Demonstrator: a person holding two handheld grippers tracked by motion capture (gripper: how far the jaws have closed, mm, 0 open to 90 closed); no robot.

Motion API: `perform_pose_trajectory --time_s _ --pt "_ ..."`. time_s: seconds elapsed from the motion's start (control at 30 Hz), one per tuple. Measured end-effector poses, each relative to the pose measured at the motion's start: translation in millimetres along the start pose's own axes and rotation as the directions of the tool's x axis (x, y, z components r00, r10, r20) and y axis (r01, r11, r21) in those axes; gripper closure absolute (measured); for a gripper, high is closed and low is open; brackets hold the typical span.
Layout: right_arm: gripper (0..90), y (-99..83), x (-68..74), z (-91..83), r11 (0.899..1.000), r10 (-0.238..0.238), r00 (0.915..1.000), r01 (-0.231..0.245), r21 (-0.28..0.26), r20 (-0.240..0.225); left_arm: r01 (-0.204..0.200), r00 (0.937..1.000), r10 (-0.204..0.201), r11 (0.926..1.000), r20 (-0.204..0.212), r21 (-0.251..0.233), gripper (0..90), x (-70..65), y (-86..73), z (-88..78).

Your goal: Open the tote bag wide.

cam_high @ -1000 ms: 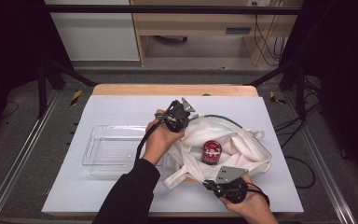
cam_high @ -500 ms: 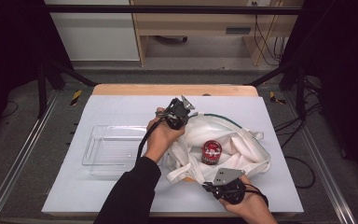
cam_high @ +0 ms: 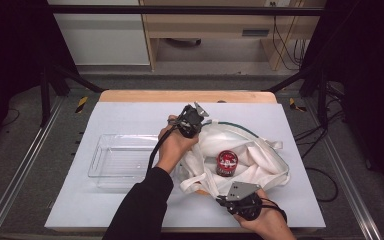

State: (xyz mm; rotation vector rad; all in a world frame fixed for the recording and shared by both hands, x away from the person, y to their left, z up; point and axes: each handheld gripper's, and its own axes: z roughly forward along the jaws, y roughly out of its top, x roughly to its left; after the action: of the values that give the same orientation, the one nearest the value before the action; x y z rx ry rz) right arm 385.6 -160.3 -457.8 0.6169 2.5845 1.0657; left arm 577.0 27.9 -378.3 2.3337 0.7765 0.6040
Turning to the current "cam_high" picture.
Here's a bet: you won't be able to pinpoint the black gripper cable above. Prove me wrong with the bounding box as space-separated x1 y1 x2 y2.
259 197 288 224
145 123 182 177

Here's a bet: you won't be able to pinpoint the dark curtain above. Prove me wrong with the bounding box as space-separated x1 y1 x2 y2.
0 0 78 149
300 0 384 203

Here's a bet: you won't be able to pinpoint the aluminium floor rail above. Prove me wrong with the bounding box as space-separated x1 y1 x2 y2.
303 97 383 240
0 95 65 240

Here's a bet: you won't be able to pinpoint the red can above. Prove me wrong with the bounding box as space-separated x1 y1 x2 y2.
215 149 240 178

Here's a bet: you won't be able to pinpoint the black metal stand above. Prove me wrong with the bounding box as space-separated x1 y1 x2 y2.
39 62 105 128
265 62 330 129

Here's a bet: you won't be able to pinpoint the black metal frame bar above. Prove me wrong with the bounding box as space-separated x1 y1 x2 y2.
46 4 326 18

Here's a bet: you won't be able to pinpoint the person's right hand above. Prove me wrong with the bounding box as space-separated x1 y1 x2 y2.
233 189 296 240

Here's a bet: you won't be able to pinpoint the dark drawer handle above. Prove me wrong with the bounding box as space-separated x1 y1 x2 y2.
241 28 271 38

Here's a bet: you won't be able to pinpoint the black floor cable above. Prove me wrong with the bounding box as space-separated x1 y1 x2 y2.
0 107 21 128
293 83 347 203

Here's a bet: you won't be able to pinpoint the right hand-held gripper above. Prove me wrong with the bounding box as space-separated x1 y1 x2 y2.
215 181 264 222

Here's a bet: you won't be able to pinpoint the wooden table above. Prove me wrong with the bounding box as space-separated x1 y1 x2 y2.
51 89 321 234

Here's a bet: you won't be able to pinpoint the wooden shelf unit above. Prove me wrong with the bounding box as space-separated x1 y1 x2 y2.
139 0 328 72

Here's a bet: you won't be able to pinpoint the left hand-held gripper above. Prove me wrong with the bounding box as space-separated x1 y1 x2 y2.
170 101 211 139

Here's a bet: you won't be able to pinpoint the white tote bag coloured dots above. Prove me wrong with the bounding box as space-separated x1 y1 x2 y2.
176 119 291 198

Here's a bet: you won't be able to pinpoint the person's left hand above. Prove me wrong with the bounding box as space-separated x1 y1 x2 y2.
155 114 200 174

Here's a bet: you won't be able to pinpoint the clear plastic tray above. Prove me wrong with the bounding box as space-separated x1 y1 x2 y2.
87 133 182 191

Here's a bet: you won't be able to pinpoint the yellow cable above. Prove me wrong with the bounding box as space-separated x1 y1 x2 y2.
277 0 305 69

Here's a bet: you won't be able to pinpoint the white table sheet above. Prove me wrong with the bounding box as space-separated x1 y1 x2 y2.
44 100 327 231

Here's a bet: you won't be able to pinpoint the white cabinet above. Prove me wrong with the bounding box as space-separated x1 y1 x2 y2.
47 0 151 67

